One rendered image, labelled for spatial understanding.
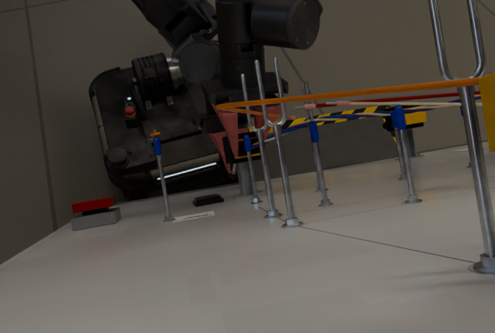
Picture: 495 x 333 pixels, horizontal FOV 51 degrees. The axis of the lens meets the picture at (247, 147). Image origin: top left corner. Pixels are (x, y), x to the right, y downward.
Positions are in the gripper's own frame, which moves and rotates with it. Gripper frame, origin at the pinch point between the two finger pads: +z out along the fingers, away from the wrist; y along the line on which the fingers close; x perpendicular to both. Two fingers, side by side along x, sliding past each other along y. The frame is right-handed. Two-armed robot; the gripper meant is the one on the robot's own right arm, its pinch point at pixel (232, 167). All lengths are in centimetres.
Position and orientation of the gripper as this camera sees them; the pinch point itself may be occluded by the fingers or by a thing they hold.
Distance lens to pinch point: 84.8
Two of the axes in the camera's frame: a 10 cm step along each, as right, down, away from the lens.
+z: 1.3, 9.8, 1.6
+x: -2.2, -1.3, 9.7
